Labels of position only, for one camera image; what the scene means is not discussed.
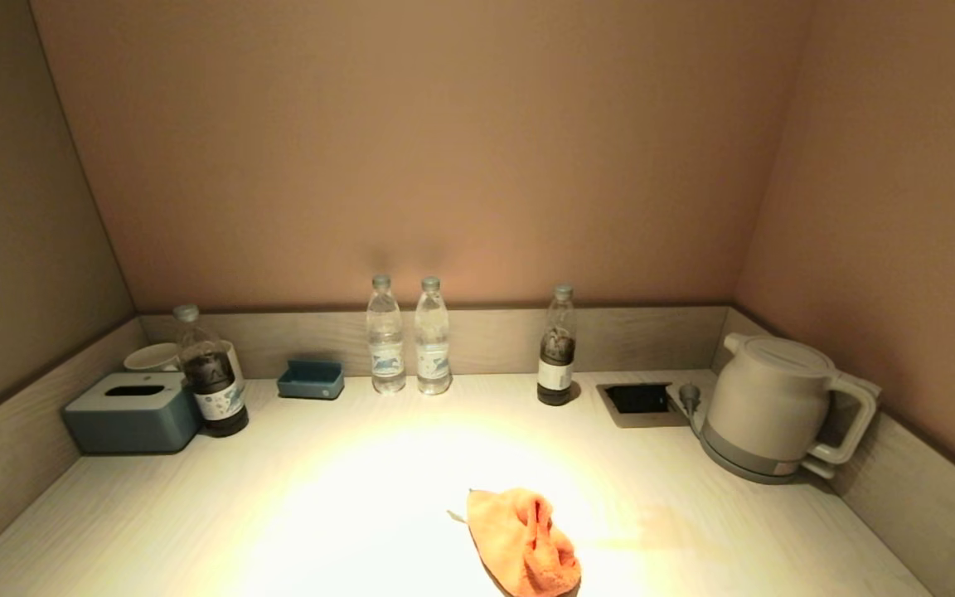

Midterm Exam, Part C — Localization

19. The blue-grey tissue box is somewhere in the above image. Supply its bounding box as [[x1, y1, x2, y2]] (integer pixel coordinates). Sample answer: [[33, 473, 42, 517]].
[[61, 371, 203, 455]]

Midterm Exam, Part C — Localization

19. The white electric kettle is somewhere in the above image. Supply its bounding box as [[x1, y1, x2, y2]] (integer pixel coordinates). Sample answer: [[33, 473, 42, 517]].
[[705, 332, 879, 465]]

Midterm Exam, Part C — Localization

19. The grey power plug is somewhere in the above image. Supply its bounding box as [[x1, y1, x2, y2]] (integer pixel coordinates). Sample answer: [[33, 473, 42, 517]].
[[667, 381, 707, 434]]

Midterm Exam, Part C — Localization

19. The dark drink bottle patterned label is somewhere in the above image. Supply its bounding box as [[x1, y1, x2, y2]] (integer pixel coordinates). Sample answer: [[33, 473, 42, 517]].
[[173, 303, 250, 438]]

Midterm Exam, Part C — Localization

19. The clear water bottle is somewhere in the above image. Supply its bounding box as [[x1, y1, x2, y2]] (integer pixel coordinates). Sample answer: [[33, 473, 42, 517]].
[[366, 274, 407, 394], [414, 276, 453, 396]]

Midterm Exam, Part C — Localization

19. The slim dark bottle white label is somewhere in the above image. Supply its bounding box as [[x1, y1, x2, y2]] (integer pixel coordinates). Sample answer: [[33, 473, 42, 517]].
[[537, 284, 578, 406]]

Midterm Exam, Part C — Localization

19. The recessed black socket box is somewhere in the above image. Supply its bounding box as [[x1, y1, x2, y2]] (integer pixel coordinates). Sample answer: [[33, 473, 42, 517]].
[[597, 381, 688, 429]]

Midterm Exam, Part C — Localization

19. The small blue tray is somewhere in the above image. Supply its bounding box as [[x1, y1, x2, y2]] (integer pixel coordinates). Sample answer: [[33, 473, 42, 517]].
[[277, 358, 346, 400]]

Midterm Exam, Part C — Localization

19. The white ceramic cup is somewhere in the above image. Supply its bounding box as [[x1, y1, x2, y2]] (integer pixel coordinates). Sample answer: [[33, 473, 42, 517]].
[[223, 340, 246, 392], [123, 342, 182, 373]]

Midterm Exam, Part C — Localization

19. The grey kettle base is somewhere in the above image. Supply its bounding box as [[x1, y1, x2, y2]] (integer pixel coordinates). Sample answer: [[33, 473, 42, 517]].
[[697, 415, 839, 485]]

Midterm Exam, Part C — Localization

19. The orange microfibre cloth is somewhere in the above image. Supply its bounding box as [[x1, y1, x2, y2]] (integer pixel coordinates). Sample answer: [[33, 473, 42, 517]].
[[447, 488, 583, 597]]

